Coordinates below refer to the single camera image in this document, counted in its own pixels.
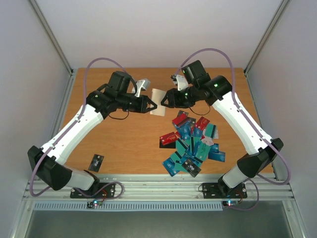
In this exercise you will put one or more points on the red vip card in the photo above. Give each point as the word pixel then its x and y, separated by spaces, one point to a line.
pixel 168 138
pixel 201 123

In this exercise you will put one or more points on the blue card bottom left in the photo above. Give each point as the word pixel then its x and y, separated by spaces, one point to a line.
pixel 169 164

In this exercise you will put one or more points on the small circuit board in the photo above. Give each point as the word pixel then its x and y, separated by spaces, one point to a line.
pixel 94 204
pixel 230 203

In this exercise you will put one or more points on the red VIP card left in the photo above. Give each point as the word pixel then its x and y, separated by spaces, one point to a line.
pixel 168 138

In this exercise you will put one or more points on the teal card upper right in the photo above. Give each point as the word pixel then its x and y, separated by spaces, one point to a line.
pixel 210 131

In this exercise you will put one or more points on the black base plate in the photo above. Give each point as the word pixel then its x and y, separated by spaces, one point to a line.
pixel 210 190
pixel 104 190

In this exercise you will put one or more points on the teal VIP card centre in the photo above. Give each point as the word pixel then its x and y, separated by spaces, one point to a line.
pixel 201 151

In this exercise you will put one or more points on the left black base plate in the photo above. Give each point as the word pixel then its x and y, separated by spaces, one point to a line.
pixel 104 190

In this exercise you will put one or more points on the blue card right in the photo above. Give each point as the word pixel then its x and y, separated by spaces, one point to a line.
pixel 217 156

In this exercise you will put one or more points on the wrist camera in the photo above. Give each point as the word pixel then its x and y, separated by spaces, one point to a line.
pixel 142 85
pixel 180 81

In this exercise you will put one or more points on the left small circuit board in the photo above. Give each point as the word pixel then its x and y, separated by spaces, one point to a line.
pixel 94 204

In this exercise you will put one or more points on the aluminium frame post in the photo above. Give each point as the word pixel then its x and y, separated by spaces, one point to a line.
pixel 267 34
pixel 42 19

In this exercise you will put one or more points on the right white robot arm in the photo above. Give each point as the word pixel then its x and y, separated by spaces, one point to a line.
pixel 194 85

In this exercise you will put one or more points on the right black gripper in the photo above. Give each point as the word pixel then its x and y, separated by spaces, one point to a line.
pixel 172 98

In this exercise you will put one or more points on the blue card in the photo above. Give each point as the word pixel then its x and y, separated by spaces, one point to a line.
pixel 217 156
pixel 169 164
pixel 185 131

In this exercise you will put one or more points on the grey slotted cable duct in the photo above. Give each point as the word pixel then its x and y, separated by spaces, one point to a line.
pixel 128 206

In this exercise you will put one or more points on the beige card holder wallet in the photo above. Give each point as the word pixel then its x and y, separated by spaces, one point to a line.
pixel 157 96

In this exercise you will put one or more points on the right small circuit board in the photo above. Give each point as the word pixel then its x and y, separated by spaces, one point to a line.
pixel 230 203

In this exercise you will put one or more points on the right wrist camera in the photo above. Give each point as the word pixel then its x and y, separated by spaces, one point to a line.
pixel 180 81

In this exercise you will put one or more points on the red VIP card upper right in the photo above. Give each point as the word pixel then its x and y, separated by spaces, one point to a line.
pixel 201 123

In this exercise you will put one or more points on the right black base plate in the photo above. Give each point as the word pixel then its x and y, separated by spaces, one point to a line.
pixel 210 190

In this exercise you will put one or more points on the lone black VIP card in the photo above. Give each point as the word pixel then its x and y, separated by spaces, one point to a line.
pixel 96 163

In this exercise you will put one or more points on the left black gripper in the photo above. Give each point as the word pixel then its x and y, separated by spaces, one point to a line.
pixel 142 105

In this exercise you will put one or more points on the right aluminium frame post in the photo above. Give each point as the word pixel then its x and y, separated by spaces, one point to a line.
pixel 267 34

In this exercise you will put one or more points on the red card top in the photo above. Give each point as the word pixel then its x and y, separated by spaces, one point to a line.
pixel 179 120

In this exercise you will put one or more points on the blue card centre top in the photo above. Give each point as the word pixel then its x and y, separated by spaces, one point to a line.
pixel 185 131

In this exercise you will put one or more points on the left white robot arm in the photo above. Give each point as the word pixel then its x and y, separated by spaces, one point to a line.
pixel 47 162

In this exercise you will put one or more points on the left aluminium frame post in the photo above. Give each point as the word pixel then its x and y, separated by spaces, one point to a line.
pixel 42 19

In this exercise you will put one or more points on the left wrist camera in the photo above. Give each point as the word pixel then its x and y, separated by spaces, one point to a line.
pixel 142 85

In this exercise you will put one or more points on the white red card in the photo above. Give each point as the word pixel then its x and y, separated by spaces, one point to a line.
pixel 207 141

